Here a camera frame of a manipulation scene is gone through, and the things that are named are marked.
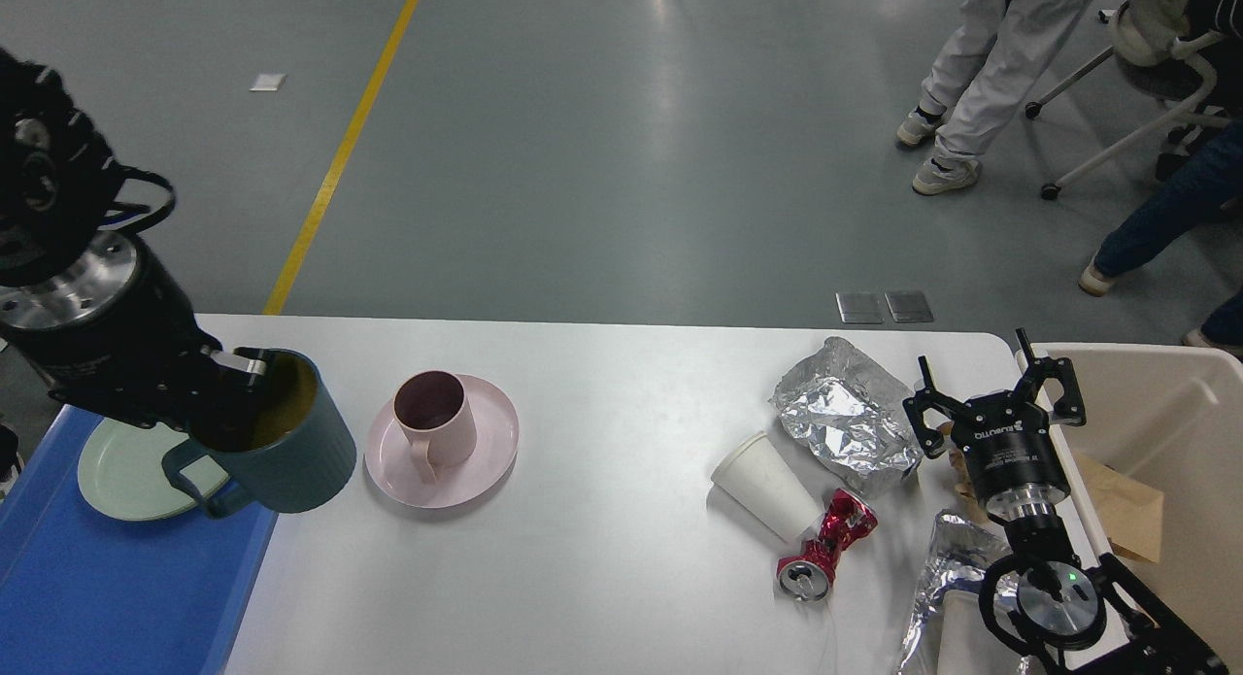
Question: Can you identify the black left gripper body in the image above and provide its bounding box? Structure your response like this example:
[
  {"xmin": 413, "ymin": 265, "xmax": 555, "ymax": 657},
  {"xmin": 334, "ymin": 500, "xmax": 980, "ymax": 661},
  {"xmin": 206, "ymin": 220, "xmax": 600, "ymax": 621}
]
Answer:
[{"xmin": 2, "ymin": 231, "xmax": 222, "ymax": 430}]

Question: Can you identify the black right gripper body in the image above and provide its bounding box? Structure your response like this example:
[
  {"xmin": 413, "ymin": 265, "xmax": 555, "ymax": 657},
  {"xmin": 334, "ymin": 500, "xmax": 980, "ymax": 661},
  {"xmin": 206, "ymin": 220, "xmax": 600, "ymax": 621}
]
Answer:
[{"xmin": 951, "ymin": 392, "xmax": 1069, "ymax": 513}]

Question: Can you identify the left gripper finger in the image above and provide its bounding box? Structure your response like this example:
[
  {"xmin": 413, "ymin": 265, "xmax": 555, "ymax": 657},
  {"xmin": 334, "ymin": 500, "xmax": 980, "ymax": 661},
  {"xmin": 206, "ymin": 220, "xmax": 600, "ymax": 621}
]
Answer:
[{"xmin": 189, "ymin": 348, "xmax": 275, "ymax": 451}]

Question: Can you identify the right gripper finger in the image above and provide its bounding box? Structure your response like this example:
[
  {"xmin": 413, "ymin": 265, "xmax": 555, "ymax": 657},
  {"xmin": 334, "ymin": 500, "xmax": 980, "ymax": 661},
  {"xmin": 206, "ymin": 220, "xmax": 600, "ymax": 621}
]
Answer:
[
  {"xmin": 902, "ymin": 356, "xmax": 965, "ymax": 460},
  {"xmin": 1014, "ymin": 328, "xmax": 1088, "ymax": 429}
]

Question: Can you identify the dark green mug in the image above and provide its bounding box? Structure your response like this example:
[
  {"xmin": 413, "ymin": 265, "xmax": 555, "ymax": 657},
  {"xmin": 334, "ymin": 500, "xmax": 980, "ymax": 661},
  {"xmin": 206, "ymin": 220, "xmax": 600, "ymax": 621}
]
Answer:
[{"xmin": 162, "ymin": 348, "xmax": 358, "ymax": 520}]

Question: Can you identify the pink plate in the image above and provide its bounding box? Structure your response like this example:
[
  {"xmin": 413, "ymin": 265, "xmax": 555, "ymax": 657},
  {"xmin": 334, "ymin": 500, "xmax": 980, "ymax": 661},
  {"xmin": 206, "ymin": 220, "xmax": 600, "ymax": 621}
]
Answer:
[{"xmin": 365, "ymin": 374, "xmax": 520, "ymax": 510}]

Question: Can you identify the pink mug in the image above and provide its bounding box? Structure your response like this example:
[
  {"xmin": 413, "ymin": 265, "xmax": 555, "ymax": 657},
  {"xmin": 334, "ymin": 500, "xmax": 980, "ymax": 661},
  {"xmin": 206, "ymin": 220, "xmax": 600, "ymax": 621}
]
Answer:
[{"xmin": 392, "ymin": 370, "xmax": 479, "ymax": 485}]

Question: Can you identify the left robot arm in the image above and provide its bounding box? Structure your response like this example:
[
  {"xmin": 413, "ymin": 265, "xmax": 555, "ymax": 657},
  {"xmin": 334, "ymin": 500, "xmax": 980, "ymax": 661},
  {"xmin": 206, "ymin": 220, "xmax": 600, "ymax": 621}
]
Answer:
[{"xmin": 1, "ymin": 52, "xmax": 271, "ymax": 451}]

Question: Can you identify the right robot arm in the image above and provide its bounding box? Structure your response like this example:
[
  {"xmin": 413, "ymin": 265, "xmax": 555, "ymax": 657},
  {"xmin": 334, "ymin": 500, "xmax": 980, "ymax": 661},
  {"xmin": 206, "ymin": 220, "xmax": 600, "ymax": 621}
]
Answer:
[{"xmin": 904, "ymin": 329, "xmax": 1228, "ymax": 674}]

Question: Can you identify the crumpled foil large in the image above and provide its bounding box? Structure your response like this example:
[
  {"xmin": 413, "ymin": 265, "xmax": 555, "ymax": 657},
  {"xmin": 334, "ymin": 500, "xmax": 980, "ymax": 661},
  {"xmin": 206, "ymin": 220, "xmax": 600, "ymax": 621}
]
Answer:
[{"xmin": 769, "ymin": 337, "xmax": 924, "ymax": 498}]

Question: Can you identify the floor outlet plate right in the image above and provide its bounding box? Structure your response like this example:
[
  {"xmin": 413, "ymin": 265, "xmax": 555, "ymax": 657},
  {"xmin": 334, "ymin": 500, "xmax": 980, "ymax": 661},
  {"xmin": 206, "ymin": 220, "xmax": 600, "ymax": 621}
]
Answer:
[{"xmin": 884, "ymin": 290, "xmax": 935, "ymax": 324}]

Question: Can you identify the floor outlet plate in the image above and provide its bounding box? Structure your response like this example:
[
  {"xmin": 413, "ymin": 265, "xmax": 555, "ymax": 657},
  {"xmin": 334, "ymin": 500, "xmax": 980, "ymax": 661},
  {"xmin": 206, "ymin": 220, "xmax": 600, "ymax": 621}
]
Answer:
[
  {"xmin": 884, "ymin": 290, "xmax": 935, "ymax": 324},
  {"xmin": 835, "ymin": 291, "xmax": 888, "ymax": 324}
]

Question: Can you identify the crumpled foil small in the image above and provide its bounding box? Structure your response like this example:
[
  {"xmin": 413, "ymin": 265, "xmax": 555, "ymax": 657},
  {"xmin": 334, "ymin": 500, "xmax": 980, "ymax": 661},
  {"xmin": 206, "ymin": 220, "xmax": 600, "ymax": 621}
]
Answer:
[{"xmin": 891, "ymin": 510, "xmax": 1044, "ymax": 674}]

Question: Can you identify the beige plastic bin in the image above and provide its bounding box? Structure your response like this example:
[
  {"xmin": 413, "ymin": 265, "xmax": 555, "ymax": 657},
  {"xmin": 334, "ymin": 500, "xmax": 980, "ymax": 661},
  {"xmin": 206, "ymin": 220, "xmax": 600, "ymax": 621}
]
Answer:
[{"xmin": 1033, "ymin": 343, "xmax": 1242, "ymax": 674}]

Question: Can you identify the green plate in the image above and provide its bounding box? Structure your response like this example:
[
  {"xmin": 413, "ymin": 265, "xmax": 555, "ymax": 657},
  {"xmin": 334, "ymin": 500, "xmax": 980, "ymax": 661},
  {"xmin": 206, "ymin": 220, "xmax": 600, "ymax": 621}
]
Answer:
[{"xmin": 77, "ymin": 419, "xmax": 196, "ymax": 522}]

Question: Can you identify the floor outlet plate left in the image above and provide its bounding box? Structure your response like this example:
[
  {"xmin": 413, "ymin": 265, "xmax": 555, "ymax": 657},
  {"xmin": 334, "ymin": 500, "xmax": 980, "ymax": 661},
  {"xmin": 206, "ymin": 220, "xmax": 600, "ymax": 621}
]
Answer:
[{"xmin": 835, "ymin": 291, "xmax": 888, "ymax": 324}]

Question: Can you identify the brown paper bag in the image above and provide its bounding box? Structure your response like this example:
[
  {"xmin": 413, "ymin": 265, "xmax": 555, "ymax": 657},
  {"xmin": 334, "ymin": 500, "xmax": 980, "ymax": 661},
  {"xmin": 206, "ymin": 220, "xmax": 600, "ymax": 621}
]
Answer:
[{"xmin": 1073, "ymin": 451, "xmax": 1163, "ymax": 564}]

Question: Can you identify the crushed red can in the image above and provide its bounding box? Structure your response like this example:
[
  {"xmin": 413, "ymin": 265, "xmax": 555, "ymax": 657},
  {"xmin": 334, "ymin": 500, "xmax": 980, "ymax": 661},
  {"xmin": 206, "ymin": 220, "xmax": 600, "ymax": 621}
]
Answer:
[{"xmin": 776, "ymin": 489, "xmax": 878, "ymax": 600}]

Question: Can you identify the blue plastic tray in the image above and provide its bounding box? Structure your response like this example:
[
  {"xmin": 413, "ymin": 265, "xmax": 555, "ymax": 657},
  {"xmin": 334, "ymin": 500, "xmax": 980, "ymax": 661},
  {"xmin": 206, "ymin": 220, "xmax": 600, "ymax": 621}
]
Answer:
[{"xmin": 1, "ymin": 406, "xmax": 277, "ymax": 674}]

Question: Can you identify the person in jeans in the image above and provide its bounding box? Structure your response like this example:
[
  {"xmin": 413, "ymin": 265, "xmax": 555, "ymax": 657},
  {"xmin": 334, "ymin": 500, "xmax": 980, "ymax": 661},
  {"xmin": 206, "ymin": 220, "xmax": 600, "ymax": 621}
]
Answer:
[{"xmin": 1078, "ymin": 118, "xmax": 1242, "ymax": 297}]

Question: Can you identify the person in white trousers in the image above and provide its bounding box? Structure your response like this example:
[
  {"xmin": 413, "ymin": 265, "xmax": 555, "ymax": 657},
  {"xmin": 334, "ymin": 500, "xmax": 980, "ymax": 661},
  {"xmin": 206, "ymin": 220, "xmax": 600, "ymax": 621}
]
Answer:
[{"xmin": 895, "ymin": 0, "xmax": 1093, "ymax": 196}]

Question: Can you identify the office chair right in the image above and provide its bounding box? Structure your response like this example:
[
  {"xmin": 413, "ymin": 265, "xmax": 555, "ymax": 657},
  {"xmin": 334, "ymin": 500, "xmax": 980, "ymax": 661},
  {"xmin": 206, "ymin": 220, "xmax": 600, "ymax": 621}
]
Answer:
[{"xmin": 1023, "ymin": 0, "xmax": 1241, "ymax": 201}]

